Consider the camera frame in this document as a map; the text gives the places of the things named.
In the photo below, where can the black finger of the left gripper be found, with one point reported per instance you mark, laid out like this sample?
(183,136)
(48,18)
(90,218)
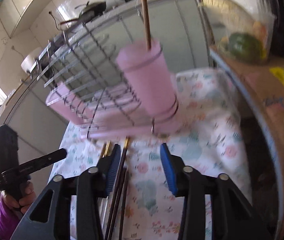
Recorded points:
(39,163)

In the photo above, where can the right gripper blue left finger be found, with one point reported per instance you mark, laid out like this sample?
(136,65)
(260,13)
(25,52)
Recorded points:
(114,160)

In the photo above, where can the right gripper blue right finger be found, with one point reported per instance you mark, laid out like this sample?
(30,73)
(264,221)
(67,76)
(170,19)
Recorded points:
(168,164)

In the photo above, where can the light wooden chopstick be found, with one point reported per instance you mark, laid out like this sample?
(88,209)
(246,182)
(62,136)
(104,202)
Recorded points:
(146,24)

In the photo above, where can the left hand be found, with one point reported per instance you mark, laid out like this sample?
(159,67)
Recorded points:
(24,203)

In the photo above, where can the dark chopstick gold band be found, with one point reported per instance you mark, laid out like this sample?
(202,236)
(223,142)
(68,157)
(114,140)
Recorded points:
(116,189)

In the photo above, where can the floral bear print cloth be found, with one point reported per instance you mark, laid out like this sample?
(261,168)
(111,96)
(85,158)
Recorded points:
(208,140)

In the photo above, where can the pink drip tray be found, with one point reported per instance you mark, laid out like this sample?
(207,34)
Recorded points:
(110,112)

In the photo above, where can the pink utensil holder cup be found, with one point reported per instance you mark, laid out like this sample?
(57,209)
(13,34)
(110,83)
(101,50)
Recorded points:
(148,75)

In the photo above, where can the cardboard box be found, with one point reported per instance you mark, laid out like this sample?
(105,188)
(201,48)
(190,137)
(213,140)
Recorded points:
(264,93)

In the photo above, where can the green bell pepper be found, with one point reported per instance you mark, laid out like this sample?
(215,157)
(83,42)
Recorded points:
(245,47)

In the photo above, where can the plastic bag of vegetables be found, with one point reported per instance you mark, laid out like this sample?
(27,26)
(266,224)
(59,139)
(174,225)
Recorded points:
(236,19)

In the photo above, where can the steel wire dish rack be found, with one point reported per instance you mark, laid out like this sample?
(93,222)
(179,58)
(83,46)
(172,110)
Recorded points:
(86,54)

